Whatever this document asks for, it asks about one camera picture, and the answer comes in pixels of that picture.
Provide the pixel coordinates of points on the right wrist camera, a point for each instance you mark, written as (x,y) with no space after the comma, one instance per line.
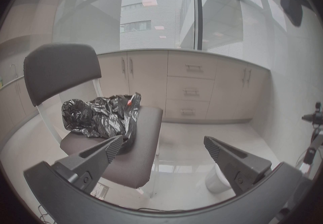
(318,108)

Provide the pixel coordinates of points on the silver faucet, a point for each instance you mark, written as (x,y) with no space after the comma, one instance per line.
(13,67)

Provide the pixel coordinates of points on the grey chair with white frame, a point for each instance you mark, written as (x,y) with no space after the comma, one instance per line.
(63,71)

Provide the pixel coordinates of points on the window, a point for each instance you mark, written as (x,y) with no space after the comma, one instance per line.
(198,16)

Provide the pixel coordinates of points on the beige cabinet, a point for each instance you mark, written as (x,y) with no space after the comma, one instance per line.
(189,79)

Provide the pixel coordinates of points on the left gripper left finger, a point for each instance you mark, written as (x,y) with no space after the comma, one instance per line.
(101,157)

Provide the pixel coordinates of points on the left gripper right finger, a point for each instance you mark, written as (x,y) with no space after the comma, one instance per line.
(232,165)

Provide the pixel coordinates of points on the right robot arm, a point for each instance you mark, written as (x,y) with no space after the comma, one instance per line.
(316,142)

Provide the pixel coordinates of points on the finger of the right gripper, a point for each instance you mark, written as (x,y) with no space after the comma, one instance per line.
(307,117)

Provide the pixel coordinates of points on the white trash bin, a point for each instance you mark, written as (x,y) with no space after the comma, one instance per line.
(214,182)

